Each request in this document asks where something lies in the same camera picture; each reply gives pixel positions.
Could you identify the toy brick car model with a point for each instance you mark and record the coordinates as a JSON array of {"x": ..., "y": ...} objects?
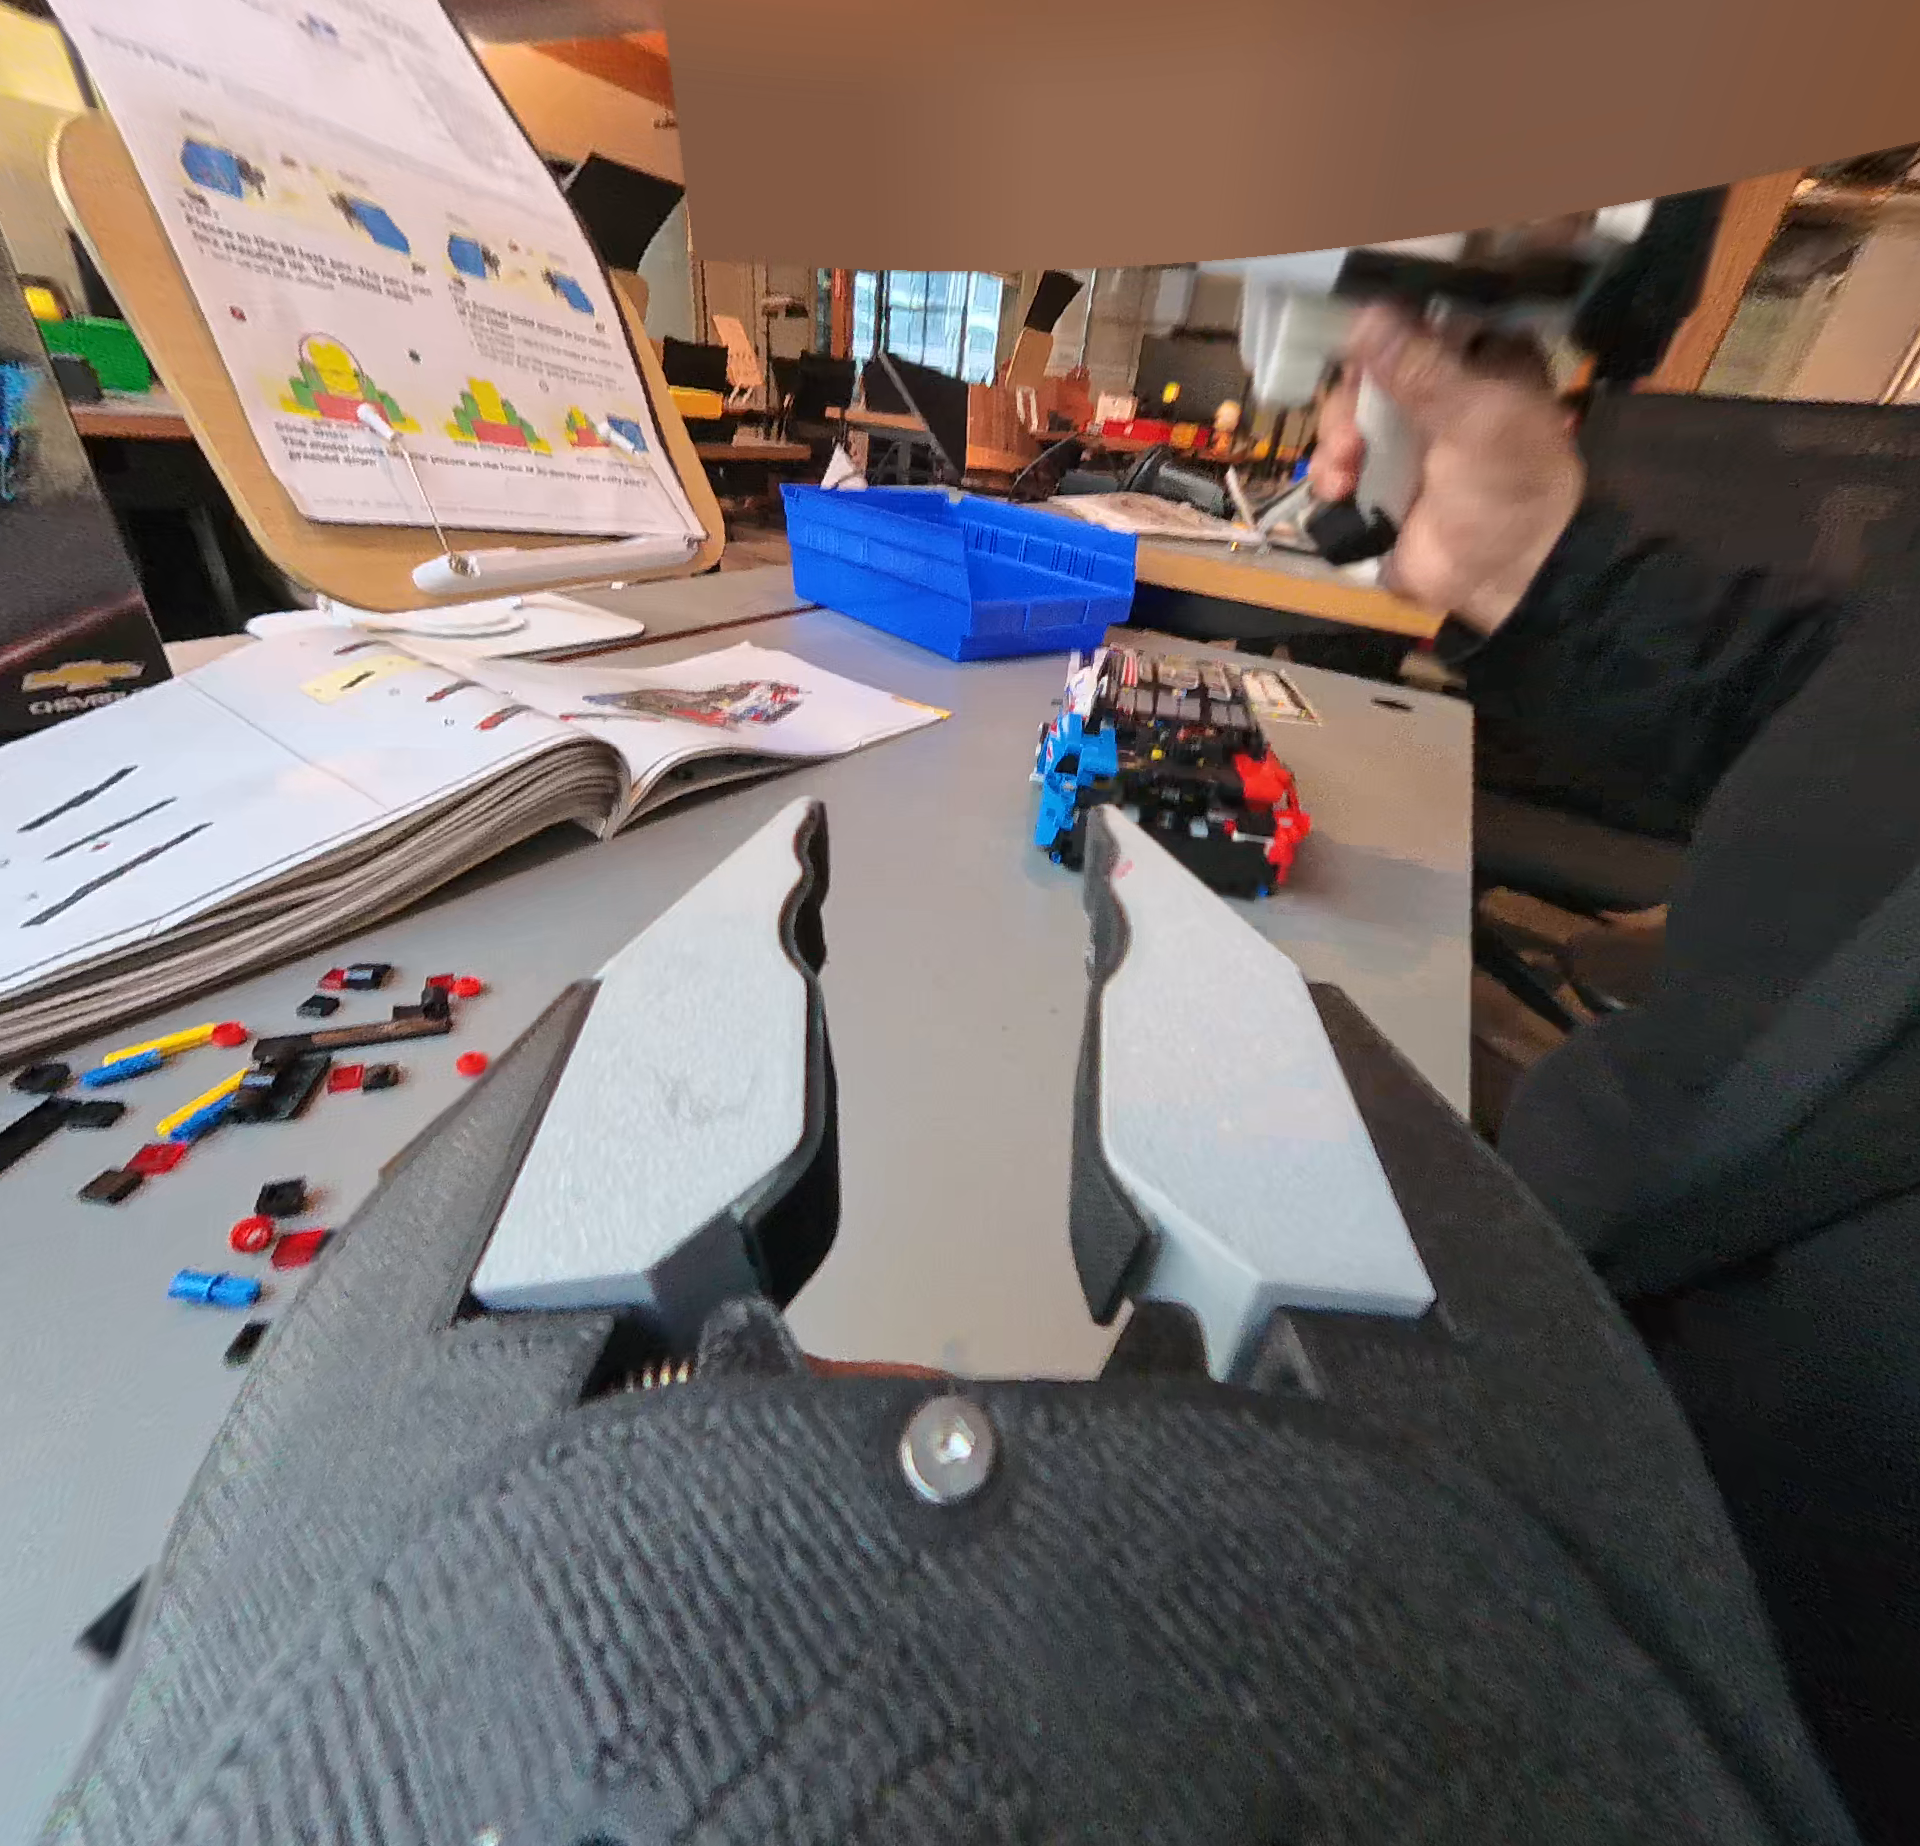
[{"x": 1185, "y": 766}]

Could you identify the small brick pieces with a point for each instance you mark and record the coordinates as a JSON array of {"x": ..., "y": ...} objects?
[{"x": 352, "y": 1039}]

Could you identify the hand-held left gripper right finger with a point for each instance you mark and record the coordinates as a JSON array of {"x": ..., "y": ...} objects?
[{"x": 1245, "y": 1125}]

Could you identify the person's right hand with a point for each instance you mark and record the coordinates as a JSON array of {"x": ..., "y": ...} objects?
[{"x": 1485, "y": 481}]

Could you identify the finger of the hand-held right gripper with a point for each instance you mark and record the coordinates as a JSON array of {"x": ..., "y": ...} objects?
[{"x": 1293, "y": 345}]

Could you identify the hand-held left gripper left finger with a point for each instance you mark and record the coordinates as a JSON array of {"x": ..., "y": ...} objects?
[{"x": 660, "y": 1111}]

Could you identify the person's dark clothing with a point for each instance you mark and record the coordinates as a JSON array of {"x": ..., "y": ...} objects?
[{"x": 1770, "y": 1125}]

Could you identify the neighbouring wooden-edged table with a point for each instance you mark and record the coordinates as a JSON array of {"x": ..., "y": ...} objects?
[{"x": 1290, "y": 585}]

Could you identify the blue plastic bin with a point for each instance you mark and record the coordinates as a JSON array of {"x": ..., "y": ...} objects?
[{"x": 962, "y": 585}]

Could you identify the white board stand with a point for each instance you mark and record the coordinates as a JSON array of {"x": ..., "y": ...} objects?
[{"x": 525, "y": 569}]

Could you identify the instruction booklet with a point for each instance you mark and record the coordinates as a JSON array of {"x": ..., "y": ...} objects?
[{"x": 300, "y": 796}]

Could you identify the instruction board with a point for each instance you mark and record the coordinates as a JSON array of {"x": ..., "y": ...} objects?
[{"x": 377, "y": 226}]

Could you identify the holographic sticker sheet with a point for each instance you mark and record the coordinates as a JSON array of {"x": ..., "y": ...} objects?
[{"x": 1283, "y": 696}]

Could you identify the black toy set box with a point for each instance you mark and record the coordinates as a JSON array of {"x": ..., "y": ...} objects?
[{"x": 75, "y": 600}]

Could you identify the white paper sheet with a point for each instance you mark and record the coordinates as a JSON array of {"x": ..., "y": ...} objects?
[{"x": 1157, "y": 514}]

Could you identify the person's right forearm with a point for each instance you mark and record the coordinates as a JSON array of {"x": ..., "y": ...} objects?
[{"x": 1622, "y": 675}]

